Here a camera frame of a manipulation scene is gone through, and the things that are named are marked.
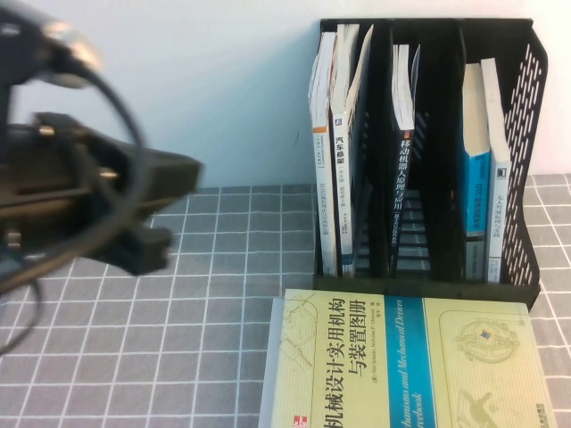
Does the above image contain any car suspension paperback book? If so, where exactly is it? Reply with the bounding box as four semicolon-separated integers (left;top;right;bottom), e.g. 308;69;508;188
328;22;376;278

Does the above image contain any bright blue spine book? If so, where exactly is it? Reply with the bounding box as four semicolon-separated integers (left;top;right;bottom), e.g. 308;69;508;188
461;62;495;282

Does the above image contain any black perforated book stand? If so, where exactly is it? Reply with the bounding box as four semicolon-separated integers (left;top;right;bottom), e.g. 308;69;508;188
311;17;549;309

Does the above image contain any white and orange book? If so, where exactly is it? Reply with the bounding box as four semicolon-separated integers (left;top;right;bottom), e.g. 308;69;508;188
308;30;339;276

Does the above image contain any dark blue robotics book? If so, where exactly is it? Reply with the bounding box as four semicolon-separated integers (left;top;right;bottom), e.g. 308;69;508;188
391;43;423;269

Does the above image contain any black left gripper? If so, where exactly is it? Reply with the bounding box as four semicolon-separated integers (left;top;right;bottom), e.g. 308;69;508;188
0;111;203;287

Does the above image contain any yellow mechanical design book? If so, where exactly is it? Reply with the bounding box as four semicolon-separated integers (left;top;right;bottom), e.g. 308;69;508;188
257;288;559;428

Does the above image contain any white spine book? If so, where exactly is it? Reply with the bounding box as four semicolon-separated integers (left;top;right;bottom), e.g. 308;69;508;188
480;57;512;284

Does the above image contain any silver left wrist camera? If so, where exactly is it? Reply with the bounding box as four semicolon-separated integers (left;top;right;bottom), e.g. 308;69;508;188
41;16;107;89

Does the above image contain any black camera cable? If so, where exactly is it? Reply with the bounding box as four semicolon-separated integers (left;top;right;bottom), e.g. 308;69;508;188
0;55;149;356

